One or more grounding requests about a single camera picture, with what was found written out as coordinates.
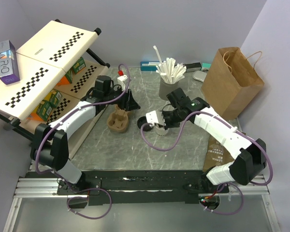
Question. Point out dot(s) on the brown paper bag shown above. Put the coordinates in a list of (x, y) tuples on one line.
[(231, 83)]

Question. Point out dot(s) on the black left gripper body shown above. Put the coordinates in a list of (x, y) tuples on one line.
[(123, 103)]

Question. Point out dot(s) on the orange box on shelf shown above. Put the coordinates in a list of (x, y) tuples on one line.
[(66, 79)]

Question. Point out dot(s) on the green box shelf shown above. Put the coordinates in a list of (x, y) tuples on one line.
[(49, 103), (79, 65)]

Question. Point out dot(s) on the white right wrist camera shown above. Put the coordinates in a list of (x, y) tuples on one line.
[(155, 117)]

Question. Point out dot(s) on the green box lower shelf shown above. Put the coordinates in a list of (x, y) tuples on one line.
[(49, 103)]

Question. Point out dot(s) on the grey straw holder cup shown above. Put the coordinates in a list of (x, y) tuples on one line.
[(165, 89)]

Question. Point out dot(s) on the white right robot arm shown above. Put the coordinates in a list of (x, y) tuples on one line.
[(248, 155)]

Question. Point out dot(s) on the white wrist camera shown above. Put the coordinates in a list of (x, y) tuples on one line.
[(155, 117), (122, 80)]

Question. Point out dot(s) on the beige checkered shelf rack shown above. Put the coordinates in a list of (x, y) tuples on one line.
[(42, 61)]

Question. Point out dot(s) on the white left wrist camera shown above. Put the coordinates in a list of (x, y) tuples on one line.
[(122, 80)]

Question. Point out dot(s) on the brown pulp cup carrier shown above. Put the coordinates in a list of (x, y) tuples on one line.
[(118, 120)]

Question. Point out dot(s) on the black plastic cup lid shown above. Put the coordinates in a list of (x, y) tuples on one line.
[(141, 121)]

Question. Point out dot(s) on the black rectangular device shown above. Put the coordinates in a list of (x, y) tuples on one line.
[(192, 67)]

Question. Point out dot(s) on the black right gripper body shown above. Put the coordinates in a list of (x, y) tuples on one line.
[(172, 118)]

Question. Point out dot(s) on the white paper coffee cup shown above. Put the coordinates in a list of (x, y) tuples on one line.
[(161, 129)]

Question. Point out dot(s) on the brown coffee bean pouch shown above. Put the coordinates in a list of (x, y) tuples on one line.
[(216, 155)]

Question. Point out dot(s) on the green box upper shelf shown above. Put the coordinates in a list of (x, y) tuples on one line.
[(79, 65)]

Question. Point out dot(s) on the white wrapped straws bundle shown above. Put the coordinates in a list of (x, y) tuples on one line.
[(170, 71)]

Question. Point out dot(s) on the purple cardboard box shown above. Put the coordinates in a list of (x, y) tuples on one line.
[(9, 72)]

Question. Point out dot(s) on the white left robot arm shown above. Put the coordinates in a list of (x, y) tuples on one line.
[(50, 142)]

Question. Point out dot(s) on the teal flat box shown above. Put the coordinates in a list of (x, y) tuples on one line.
[(149, 66)]

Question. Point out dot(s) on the black mounting base rail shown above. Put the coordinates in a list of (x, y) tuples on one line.
[(119, 186)]

